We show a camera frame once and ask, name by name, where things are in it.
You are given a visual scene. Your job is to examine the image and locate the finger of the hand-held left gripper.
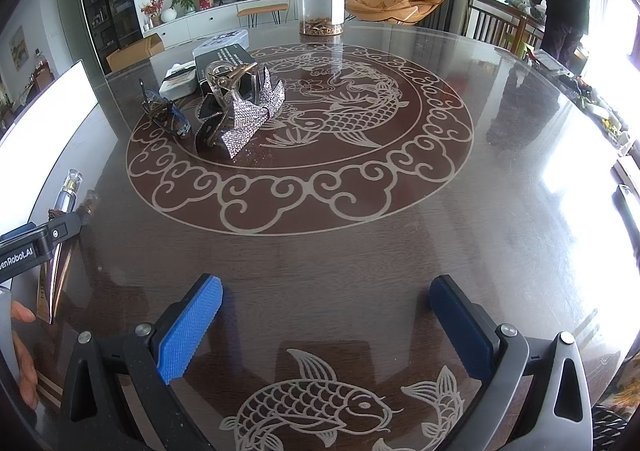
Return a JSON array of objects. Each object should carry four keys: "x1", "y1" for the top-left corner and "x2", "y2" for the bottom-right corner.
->
[
  {"x1": 0, "y1": 224, "x2": 43, "y2": 247},
  {"x1": 45, "y1": 210, "x2": 85, "y2": 257}
]

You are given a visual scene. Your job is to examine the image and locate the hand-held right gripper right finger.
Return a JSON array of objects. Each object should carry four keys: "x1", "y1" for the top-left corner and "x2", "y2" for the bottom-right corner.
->
[{"x1": 429, "y1": 274, "x2": 596, "y2": 451}]

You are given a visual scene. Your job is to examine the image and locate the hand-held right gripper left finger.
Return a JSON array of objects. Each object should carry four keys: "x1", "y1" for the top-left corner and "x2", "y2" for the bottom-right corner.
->
[{"x1": 59, "y1": 273, "x2": 224, "y2": 451}]

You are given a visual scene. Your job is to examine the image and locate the white storage box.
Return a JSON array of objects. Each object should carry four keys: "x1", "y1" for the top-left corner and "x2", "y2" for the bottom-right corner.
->
[{"x1": 0, "y1": 60, "x2": 101, "y2": 237}]

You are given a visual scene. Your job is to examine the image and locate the person's left hand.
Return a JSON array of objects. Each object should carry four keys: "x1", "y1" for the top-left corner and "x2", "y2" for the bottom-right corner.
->
[{"x1": 9, "y1": 301, "x2": 41, "y2": 410}]

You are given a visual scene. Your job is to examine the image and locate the dark sunglasses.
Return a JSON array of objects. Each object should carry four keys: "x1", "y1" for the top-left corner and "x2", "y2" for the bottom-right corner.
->
[{"x1": 139, "y1": 78, "x2": 193, "y2": 137}]

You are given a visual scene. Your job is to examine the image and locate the dark rhinestone-edged hair clip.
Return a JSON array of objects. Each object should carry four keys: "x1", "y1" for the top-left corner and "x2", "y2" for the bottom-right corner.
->
[{"x1": 194, "y1": 96, "x2": 236, "y2": 157}]

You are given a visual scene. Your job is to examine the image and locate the white tissue pack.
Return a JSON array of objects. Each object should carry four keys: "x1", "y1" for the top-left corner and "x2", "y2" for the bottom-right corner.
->
[{"x1": 160, "y1": 62, "x2": 198, "y2": 99}]

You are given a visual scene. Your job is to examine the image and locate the brown cardboard box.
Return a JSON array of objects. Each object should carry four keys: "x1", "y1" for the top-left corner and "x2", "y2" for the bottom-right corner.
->
[{"x1": 105, "y1": 32, "x2": 166, "y2": 73}]

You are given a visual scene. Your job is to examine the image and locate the black flat box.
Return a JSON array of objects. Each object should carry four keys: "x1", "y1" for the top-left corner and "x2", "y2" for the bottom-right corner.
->
[{"x1": 612, "y1": 184, "x2": 640, "y2": 277}]

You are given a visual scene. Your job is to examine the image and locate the silver rhinestone bow clip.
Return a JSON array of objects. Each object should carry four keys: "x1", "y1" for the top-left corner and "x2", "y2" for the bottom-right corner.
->
[{"x1": 220, "y1": 66, "x2": 287, "y2": 160}]

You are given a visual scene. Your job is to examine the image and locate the gold clear hair claw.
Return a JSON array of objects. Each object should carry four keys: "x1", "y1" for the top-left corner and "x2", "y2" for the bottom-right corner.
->
[{"x1": 205, "y1": 60, "x2": 263, "y2": 104}]

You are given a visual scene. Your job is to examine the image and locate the black cardboard box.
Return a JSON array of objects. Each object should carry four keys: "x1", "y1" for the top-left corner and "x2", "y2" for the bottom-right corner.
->
[{"x1": 194, "y1": 45, "x2": 256, "y2": 97}]

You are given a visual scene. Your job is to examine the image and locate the red flower arrangement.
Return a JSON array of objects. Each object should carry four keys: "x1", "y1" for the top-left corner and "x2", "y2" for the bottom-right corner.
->
[{"x1": 140, "y1": 0, "x2": 168, "y2": 29}]

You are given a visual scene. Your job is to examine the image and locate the white printed plastic box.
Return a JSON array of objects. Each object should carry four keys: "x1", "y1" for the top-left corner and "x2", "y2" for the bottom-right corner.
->
[{"x1": 192, "y1": 30, "x2": 249, "y2": 57}]

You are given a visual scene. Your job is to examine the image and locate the white television cabinet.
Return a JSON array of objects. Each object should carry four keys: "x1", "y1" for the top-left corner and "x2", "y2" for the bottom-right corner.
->
[{"x1": 142, "y1": 0, "x2": 301, "y2": 49}]

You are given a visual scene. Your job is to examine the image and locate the tray of small clutter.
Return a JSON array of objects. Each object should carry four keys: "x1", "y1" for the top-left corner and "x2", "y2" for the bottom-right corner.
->
[{"x1": 525, "y1": 44, "x2": 640, "y2": 157}]

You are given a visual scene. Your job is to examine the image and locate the orange stool with black legs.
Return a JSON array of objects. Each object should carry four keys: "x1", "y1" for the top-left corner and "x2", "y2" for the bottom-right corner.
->
[{"x1": 236, "y1": 2, "x2": 291, "y2": 28}]

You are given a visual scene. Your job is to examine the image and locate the wooden railing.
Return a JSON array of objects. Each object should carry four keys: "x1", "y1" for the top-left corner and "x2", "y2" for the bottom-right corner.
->
[{"x1": 467, "y1": 0, "x2": 546, "y2": 57}]

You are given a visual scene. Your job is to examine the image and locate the orange lounge chair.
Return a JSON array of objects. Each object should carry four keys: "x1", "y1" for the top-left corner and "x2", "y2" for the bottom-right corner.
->
[{"x1": 345, "y1": 0, "x2": 451, "y2": 27}]

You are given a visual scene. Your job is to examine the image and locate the clear jar with black lid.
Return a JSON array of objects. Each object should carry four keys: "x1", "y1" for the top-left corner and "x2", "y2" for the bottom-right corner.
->
[{"x1": 296, "y1": 0, "x2": 347, "y2": 37}]

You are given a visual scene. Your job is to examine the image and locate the wall painting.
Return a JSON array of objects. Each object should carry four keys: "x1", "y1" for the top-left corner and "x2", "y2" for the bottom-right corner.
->
[{"x1": 9, "y1": 26, "x2": 30, "y2": 71}]

